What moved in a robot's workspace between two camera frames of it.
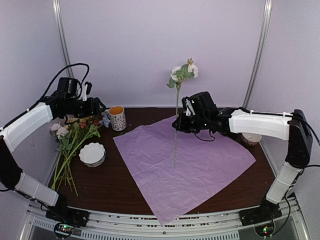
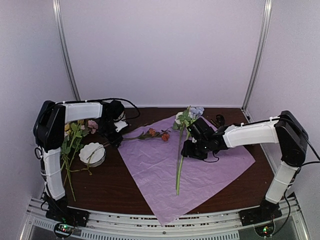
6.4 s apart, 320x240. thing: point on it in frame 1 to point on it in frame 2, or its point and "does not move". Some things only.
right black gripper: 180,123 to 187,151
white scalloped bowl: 92,154 does not move
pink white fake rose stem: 58,133 to 92,126
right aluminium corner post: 258,59 does not move
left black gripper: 93,108 to 113,140
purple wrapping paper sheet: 175,169 does not move
